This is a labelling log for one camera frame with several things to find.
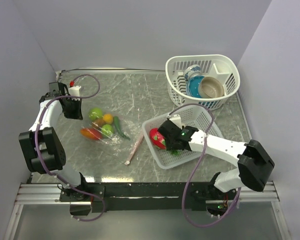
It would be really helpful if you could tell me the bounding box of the purple cable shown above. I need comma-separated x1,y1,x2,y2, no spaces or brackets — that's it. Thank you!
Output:
168,103,241,229
36,74,107,223

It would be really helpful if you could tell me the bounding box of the fake green chili pepper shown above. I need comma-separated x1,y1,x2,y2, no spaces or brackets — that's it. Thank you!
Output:
113,116,131,141

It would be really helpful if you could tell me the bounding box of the clear zip top bag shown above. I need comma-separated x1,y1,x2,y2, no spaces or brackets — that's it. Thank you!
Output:
80,110,144,166

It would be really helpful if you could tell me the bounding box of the rectangular white perforated basket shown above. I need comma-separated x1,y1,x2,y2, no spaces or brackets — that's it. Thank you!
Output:
142,105,223,170

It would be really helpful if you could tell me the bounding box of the fake green apple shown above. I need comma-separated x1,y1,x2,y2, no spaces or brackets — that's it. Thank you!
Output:
88,107,104,122
101,124,115,137

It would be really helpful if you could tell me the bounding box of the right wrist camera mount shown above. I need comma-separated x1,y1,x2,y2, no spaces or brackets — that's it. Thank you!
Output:
167,114,185,129

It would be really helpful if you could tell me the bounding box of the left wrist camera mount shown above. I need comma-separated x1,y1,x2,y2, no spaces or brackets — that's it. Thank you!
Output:
68,80,82,97

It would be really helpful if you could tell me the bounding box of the aluminium frame rail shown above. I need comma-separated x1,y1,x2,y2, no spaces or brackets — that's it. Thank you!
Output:
14,181,280,205

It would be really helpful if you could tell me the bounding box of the round white dish basket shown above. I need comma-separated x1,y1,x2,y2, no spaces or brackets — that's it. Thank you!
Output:
165,54,241,110

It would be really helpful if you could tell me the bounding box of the fake brown kiwi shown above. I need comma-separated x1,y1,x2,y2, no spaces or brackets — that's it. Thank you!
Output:
92,118,106,129

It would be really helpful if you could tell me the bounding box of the beige bowl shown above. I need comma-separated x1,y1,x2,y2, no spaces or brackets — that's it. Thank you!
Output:
198,76,225,99

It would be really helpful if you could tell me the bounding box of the teal plate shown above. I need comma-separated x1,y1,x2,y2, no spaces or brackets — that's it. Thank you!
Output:
186,75,204,98

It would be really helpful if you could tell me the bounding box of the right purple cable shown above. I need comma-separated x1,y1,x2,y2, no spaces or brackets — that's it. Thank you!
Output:
168,103,241,229

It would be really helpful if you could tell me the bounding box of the fake red dragon fruit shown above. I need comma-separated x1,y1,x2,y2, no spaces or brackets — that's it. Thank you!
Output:
149,128,167,150

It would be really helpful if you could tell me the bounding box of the fake orange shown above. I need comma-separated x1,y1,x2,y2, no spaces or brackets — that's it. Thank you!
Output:
102,113,114,125

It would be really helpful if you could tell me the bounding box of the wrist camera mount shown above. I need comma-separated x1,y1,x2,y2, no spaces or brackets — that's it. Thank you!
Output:
167,114,185,129
68,80,82,97

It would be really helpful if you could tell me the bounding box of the fake carrot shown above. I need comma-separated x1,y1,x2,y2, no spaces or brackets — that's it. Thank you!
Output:
80,128,103,141

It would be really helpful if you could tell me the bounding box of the blue white patterned bowl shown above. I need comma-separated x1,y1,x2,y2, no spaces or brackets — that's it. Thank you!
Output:
183,64,202,81

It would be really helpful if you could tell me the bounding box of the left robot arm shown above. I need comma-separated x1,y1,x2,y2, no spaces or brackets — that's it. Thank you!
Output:
18,82,90,201

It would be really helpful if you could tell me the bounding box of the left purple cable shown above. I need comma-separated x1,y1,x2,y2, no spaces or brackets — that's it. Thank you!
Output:
36,74,107,223

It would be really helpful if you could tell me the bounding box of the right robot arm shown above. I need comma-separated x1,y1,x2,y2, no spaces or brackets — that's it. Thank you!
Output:
158,119,275,200

